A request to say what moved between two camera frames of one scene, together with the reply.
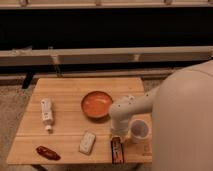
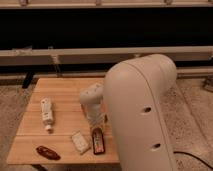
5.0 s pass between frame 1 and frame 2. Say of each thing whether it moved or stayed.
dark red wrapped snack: stayed
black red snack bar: moved
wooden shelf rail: stayed
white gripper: moved
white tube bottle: stayed
